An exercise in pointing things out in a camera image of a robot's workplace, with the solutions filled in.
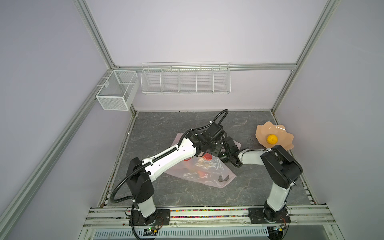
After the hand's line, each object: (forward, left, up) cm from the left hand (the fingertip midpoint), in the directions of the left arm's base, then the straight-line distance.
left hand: (216, 150), depth 77 cm
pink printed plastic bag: (-8, +8, -5) cm, 12 cm away
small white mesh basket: (+46, +60, +5) cm, 76 cm away
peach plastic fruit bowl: (+15, -51, -17) cm, 56 cm away
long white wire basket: (+49, +12, +11) cm, 52 cm away
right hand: (-2, +7, -13) cm, 15 cm away
